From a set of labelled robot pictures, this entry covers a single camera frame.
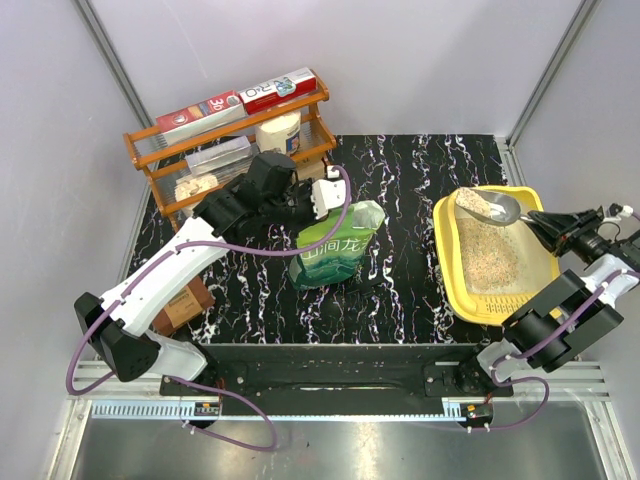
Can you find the brown scouring pad pack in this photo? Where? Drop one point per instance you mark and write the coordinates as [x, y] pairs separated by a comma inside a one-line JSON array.
[[190, 302]]

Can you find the orange wooden shelf rack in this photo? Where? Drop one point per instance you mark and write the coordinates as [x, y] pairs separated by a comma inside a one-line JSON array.
[[198, 149]]

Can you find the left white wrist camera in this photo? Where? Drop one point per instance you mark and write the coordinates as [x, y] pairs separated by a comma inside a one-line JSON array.
[[330, 195]]

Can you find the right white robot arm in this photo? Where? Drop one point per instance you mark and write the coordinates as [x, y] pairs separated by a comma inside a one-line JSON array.
[[572, 312]]

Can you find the red grey wrap box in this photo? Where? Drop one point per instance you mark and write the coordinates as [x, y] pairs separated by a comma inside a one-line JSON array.
[[201, 117]]

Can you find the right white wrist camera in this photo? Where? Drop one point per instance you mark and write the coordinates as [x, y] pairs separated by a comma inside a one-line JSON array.
[[618, 212]]

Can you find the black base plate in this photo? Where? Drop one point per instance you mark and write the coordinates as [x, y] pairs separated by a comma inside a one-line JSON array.
[[320, 381]]

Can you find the red white foil box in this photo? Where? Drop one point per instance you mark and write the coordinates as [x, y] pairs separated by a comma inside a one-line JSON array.
[[279, 90]]

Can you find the green litter bag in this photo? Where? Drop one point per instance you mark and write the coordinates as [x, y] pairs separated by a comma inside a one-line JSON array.
[[337, 259]]

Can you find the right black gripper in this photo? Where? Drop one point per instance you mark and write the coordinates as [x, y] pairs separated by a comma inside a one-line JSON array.
[[589, 221]]

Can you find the yellow litter box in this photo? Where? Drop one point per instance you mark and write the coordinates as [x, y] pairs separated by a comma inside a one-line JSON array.
[[488, 272]]

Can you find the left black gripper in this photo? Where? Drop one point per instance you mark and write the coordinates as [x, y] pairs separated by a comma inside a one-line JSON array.
[[306, 191]]

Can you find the grey metal scoop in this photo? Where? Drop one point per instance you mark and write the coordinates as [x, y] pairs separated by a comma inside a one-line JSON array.
[[490, 207]]

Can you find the clear plastic bag pack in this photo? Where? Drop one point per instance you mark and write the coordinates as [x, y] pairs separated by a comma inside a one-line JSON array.
[[218, 156]]

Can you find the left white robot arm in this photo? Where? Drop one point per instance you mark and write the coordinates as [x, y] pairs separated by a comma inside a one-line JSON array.
[[117, 323]]

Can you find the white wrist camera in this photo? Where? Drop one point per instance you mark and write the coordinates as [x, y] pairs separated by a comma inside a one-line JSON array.
[[330, 195], [618, 212]]

